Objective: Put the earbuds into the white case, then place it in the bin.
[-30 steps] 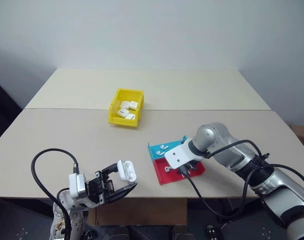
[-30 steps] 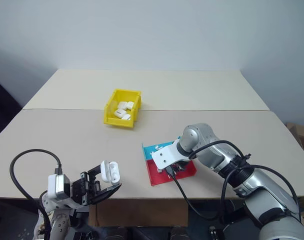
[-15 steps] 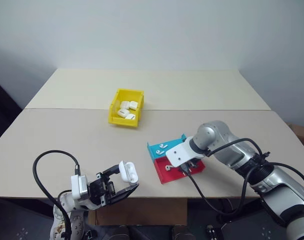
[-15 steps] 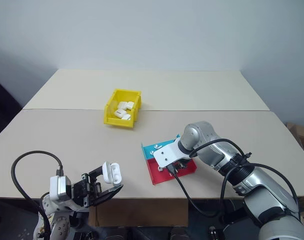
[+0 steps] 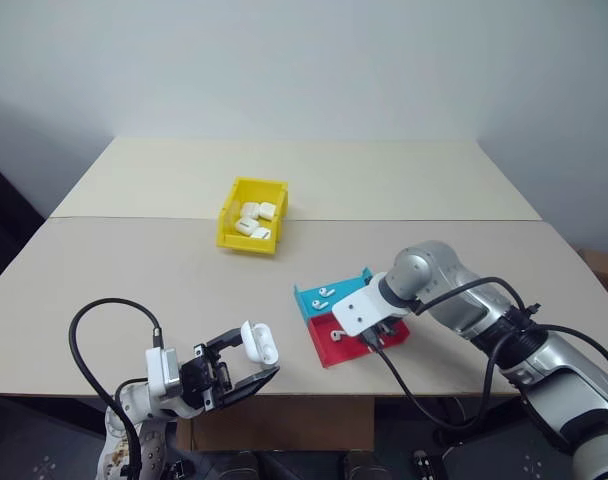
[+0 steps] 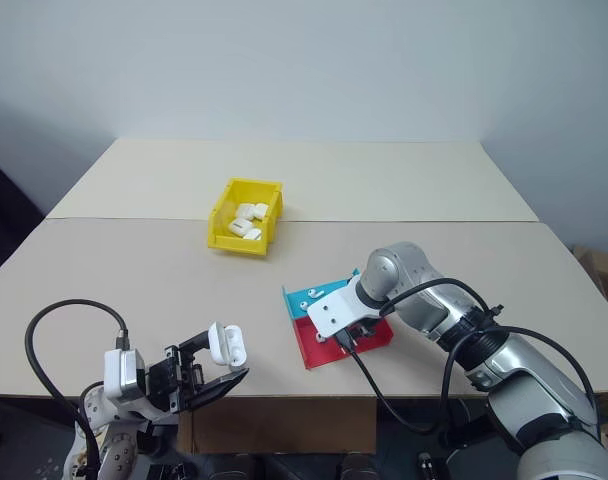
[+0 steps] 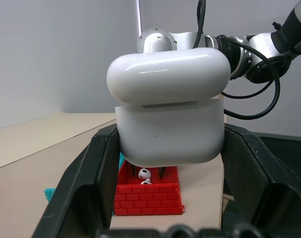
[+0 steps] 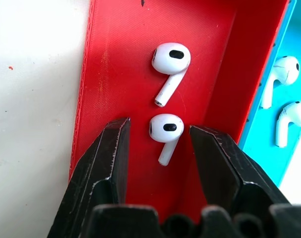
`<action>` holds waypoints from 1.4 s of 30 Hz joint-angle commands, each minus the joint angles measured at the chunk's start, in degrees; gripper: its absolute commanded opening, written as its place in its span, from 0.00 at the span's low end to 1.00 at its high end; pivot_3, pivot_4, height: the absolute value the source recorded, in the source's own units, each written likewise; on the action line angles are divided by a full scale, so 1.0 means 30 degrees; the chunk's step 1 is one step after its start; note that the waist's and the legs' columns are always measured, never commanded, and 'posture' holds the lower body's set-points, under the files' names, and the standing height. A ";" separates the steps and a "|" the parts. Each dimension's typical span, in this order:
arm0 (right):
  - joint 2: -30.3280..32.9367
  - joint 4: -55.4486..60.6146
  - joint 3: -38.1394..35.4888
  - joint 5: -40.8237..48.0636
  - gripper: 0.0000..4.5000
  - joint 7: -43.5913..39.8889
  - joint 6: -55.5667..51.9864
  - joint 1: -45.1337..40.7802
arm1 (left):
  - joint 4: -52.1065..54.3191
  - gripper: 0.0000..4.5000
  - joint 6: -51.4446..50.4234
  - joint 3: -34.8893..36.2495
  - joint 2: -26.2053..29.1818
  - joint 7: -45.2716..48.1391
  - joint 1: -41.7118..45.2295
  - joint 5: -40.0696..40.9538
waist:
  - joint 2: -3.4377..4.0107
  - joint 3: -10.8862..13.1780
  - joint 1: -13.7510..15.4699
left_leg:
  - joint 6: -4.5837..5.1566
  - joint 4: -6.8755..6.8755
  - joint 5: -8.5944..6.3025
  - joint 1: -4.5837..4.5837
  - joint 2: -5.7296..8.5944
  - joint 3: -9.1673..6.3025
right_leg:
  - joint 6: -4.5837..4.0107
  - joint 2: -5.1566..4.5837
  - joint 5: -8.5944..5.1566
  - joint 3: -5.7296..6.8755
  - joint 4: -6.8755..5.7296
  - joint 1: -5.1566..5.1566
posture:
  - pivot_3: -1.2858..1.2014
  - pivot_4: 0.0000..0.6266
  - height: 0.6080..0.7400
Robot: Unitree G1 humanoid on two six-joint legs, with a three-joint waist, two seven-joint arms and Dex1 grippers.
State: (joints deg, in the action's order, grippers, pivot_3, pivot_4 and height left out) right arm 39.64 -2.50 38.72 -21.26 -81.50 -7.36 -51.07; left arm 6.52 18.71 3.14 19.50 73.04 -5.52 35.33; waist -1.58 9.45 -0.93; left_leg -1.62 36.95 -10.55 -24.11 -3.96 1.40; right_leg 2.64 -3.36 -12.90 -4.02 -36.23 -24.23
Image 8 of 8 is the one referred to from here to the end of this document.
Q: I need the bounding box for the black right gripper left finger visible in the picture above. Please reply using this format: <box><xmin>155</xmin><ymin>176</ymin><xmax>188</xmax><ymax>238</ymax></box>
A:
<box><xmin>47</xmin><ymin>117</ymin><xmax>131</xmax><ymax>238</ymax></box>

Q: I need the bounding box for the red plastic tray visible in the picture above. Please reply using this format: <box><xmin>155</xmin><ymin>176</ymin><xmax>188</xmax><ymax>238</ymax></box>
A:
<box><xmin>69</xmin><ymin>0</ymin><xmax>291</xmax><ymax>223</ymax></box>

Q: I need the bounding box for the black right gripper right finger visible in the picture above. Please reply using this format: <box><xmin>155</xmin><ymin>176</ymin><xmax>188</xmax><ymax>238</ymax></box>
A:
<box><xmin>189</xmin><ymin>124</ymin><xmax>294</xmax><ymax>211</ymax></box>

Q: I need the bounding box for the blue plastic tray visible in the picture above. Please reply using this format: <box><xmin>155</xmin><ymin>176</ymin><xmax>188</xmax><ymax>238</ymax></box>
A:
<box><xmin>239</xmin><ymin>0</ymin><xmax>301</xmax><ymax>189</ymax></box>

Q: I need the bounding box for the white earbud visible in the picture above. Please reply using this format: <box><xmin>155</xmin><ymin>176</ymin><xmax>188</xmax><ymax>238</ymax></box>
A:
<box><xmin>260</xmin><ymin>56</ymin><xmax>301</xmax><ymax>110</ymax></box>
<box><xmin>275</xmin><ymin>101</ymin><xmax>301</xmax><ymax>148</ymax></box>
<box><xmin>148</xmin><ymin>113</ymin><xmax>185</xmax><ymax>166</ymax></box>
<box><xmin>151</xmin><ymin>42</ymin><xmax>192</xmax><ymax>108</ymax></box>

